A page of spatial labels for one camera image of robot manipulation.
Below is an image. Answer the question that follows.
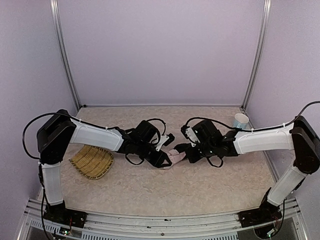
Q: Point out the pink and black folding umbrella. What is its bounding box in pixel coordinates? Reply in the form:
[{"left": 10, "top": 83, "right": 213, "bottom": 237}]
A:
[{"left": 163, "top": 149, "right": 186, "bottom": 170}]

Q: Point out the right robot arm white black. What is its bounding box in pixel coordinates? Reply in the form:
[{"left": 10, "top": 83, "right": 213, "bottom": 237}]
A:
[{"left": 174, "top": 115, "right": 320, "bottom": 211}]

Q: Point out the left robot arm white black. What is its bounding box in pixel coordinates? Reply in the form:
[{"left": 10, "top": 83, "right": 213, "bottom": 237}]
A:
[{"left": 36, "top": 109, "right": 175, "bottom": 206}]

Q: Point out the light blue paper cup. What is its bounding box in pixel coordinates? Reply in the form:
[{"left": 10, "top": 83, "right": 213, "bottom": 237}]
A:
[{"left": 233, "top": 113, "right": 249, "bottom": 130}]

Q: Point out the woven bamboo tray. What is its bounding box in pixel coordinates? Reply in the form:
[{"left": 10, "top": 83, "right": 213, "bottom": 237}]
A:
[{"left": 69, "top": 145, "right": 114, "bottom": 180}]

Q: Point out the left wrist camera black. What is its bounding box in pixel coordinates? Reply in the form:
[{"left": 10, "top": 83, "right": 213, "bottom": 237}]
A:
[{"left": 155, "top": 133, "right": 175, "bottom": 152}]

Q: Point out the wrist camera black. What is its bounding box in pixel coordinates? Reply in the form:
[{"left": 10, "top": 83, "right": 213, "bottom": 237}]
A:
[
  {"left": 180, "top": 125, "right": 199, "bottom": 147},
  {"left": 155, "top": 133, "right": 175, "bottom": 152}
]

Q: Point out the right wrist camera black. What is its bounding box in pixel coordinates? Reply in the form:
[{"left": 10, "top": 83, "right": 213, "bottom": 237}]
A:
[{"left": 180, "top": 125, "right": 199, "bottom": 147}]

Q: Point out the left camera black cable loop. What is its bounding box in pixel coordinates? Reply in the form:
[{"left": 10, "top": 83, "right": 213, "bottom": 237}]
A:
[{"left": 147, "top": 118, "right": 168, "bottom": 138}]

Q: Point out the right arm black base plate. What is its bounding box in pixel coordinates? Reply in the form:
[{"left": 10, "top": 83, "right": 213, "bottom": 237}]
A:
[{"left": 238, "top": 205, "right": 282, "bottom": 228}]

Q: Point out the right aluminium corner post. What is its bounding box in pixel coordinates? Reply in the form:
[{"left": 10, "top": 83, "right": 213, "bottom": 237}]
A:
[{"left": 241, "top": 0, "right": 272, "bottom": 112}]

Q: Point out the aluminium corner post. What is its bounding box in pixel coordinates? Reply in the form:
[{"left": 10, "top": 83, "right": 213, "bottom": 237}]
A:
[
  {"left": 241, "top": 0, "right": 272, "bottom": 112},
  {"left": 49, "top": 0, "right": 82, "bottom": 111}
]

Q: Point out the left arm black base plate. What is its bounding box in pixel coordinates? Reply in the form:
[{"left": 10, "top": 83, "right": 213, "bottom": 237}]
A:
[{"left": 43, "top": 203, "right": 87, "bottom": 228}]

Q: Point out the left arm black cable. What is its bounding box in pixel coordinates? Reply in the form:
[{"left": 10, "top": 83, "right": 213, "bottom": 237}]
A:
[{"left": 21, "top": 112, "right": 76, "bottom": 160}]

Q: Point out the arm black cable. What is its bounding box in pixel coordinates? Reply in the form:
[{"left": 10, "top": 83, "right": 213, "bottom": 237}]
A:
[
  {"left": 183, "top": 100, "right": 320, "bottom": 133},
  {"left": 21, "top": 112, "right": 76, "bottom": 160}
]

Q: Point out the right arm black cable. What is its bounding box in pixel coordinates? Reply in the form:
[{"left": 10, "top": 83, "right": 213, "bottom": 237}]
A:
[{"left": 183, "top": 100, "right": 320, "bottom": 133}]

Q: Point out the aluminium front rail frame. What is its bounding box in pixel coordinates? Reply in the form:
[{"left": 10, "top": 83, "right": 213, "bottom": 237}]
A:
[{"left": 17, "top": 197, "right": 308, "bottom": 240}]

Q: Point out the left aluminium corner post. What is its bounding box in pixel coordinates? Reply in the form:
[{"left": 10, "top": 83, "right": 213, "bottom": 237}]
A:
[{"left": 49, "top": 0, "right": 82, "bottom": 111}]

